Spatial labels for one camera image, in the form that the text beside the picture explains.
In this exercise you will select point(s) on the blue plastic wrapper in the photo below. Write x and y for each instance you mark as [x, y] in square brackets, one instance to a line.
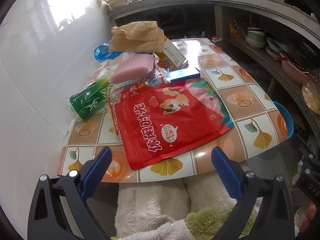
[102, 52]

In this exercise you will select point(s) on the pink basin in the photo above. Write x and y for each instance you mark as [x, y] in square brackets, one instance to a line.
[292, 70]

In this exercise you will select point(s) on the pink sponge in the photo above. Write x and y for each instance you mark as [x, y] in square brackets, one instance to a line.
[132, 67]

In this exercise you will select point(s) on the stack of bowls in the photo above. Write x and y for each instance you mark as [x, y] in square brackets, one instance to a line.
[255, 40]

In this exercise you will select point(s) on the brown paper bag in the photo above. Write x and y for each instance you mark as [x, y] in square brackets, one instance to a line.
[140, 37]

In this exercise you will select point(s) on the perforated metal shelf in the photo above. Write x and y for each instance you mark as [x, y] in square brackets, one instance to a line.
[287, 80]

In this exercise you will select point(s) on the clear red-print plastic bag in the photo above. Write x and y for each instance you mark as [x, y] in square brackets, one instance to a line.
[130, 92]

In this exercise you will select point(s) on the ginkgo print tablecloth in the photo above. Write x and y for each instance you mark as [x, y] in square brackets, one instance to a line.
[250, 105]

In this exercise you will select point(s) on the bag of yellow food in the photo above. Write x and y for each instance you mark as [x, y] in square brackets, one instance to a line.
[312, 95]

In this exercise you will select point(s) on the black clay jar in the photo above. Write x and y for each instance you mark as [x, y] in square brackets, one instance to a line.
[193, 34]

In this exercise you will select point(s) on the orange snack packets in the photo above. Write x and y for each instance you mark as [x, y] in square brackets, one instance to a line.
[233, 30]

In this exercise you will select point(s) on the green label plastic bottle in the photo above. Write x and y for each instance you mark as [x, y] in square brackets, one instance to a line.
[87, 102]

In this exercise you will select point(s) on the cream enamel pot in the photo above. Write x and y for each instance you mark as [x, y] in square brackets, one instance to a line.
[120, 0]

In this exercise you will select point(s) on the red snack bag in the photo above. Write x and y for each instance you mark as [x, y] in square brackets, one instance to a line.
[175, 125]

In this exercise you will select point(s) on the blue box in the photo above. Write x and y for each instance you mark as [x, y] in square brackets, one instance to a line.
[185, 74]

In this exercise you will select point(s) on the green fleece cloth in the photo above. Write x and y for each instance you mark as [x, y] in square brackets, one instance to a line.
[212, 222]

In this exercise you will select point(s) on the person's right hand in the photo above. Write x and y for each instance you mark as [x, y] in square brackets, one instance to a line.
[308, 217]

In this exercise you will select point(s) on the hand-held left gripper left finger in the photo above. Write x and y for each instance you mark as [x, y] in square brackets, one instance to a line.
[98, 170]

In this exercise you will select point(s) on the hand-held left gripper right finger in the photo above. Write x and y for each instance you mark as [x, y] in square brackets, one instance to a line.
[225, 172]

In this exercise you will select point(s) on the cooking oil bottle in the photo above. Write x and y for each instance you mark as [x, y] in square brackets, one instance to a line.
[216, 38]

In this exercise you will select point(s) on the blue plastic basket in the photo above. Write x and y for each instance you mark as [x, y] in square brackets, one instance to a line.
[285, 120]

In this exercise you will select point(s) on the white carton box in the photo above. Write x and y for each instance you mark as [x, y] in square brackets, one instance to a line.
[172, 52]

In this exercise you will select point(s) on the white fleece robe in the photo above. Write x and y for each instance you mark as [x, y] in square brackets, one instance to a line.
[150, 200]

